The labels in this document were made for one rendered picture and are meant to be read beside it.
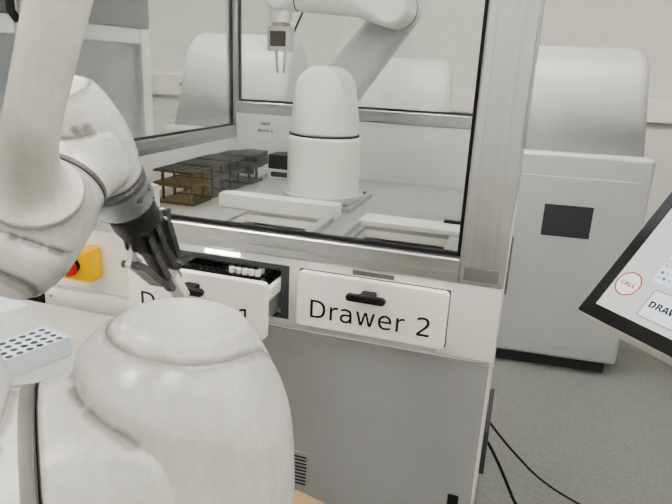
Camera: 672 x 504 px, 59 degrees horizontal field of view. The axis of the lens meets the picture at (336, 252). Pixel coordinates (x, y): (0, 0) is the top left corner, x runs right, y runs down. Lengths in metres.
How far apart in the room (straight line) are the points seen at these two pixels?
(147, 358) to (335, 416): 0.89
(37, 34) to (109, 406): 0.37
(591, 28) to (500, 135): 3.36
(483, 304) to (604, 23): 3.43
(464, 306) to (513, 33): 0.47
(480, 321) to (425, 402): 0.20
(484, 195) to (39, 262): 0.69
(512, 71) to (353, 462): 0.82
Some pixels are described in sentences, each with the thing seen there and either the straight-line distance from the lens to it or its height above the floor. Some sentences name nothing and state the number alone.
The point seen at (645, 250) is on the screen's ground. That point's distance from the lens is 1.02.
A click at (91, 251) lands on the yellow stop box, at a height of 0.91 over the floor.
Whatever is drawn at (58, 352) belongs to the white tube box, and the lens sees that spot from 1.24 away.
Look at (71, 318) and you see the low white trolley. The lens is 1.42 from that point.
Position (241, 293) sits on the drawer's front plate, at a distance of 1.10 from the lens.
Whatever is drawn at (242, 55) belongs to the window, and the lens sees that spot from 1.17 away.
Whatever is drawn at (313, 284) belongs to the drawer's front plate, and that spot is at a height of 0.91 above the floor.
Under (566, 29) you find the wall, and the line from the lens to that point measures 4.34.
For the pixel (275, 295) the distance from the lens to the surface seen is 1.17.
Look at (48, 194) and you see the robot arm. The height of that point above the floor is 1.16.
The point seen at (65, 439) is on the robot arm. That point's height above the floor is 1.08.
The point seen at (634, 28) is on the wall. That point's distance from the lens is 4.42.
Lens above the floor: 1.31
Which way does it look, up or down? 17 degrees down
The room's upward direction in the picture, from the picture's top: 3 degrees clockwise
